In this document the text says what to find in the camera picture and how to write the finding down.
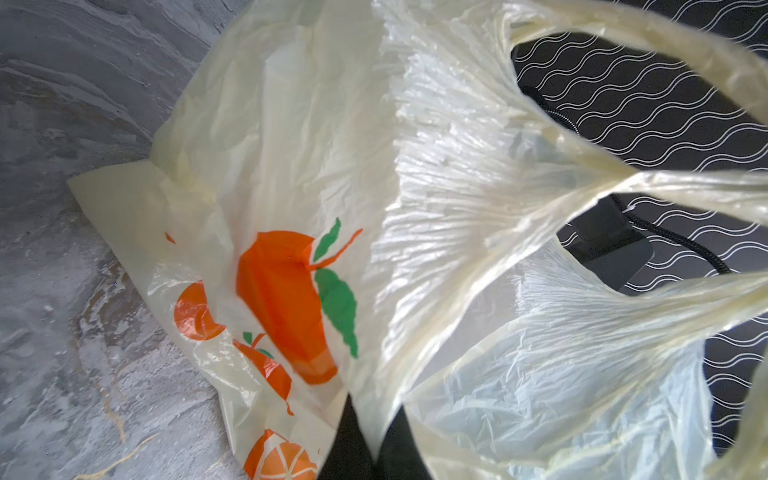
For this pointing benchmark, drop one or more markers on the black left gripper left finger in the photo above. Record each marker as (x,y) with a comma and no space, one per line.
(349,457)

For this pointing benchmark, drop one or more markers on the yellow bag with orange print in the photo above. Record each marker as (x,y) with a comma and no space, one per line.
(354,201)

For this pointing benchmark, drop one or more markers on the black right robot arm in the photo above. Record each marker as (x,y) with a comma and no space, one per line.
(610,243)

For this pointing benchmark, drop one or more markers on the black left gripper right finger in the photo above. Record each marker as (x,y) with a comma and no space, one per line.
(399,458)

